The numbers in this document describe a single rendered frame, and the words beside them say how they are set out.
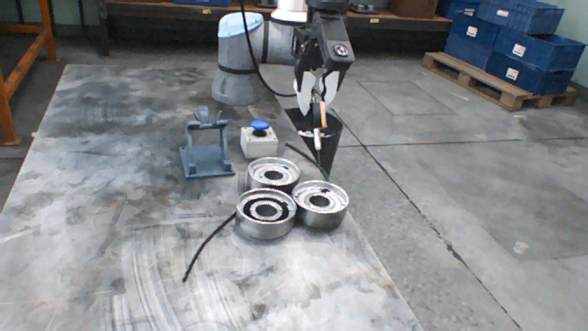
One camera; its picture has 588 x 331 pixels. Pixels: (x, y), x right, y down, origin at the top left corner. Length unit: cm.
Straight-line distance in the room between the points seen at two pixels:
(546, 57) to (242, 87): 333
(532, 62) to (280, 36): 333
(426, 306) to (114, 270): 140
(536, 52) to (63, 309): 405
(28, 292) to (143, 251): 16
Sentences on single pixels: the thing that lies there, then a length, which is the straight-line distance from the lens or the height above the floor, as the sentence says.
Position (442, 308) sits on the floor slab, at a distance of 193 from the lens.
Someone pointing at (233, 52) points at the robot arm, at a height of 94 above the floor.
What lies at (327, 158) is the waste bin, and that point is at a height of 30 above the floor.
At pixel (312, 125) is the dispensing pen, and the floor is 95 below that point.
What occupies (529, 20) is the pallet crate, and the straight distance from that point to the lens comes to 442.
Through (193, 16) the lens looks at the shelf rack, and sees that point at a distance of 418.
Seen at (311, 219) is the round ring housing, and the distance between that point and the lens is 79.
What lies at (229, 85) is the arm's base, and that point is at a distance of 126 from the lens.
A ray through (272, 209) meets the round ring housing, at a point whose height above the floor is 82.
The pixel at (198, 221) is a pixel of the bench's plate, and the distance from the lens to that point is 81.
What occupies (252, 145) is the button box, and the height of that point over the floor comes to 83.
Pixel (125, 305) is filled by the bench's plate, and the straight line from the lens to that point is 68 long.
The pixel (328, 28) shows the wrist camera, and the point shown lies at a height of 113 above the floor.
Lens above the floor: 129
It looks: 30 degrees down
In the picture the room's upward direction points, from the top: 7 degrees clockwise
